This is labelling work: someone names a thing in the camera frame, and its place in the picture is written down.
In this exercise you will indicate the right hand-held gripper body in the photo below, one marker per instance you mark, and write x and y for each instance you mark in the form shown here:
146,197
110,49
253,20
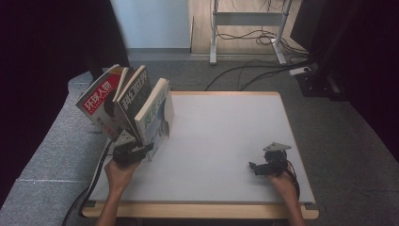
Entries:
276,163

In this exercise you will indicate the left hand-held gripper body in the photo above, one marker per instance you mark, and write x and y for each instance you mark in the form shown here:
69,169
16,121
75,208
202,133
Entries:
125,155

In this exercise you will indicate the white and green magazine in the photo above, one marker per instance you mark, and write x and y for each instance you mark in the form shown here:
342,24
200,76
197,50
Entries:
155,122

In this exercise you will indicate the beige expandable book rack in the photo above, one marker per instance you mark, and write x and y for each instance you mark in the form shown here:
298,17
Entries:
171,113

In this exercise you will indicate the dark blue cover magazine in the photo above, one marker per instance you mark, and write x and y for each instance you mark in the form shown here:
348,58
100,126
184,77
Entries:
135,97

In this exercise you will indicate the portrait cover magazine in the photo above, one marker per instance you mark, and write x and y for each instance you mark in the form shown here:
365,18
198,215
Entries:
97,100

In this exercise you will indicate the red-brown cover magazine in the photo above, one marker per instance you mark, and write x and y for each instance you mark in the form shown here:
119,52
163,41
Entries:
124,78

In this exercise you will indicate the person's left hand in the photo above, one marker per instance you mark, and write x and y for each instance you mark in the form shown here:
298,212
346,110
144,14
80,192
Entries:
119,177

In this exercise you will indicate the person's right hand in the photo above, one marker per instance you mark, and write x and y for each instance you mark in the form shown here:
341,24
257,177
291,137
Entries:
285,188

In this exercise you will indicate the floor socket plate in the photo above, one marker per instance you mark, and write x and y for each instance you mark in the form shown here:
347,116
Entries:
95,130

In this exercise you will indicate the white power strip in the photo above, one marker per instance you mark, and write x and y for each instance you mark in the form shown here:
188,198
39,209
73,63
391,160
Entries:
299,71

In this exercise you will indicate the black curtain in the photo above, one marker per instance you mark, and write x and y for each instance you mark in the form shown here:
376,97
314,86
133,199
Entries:
376,62
47,47

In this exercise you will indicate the black stand with base plate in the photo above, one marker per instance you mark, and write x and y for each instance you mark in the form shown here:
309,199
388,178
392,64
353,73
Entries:
94,69
316,84

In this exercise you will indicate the white metal desk frame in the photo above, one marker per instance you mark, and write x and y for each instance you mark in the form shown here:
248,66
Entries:
247,19

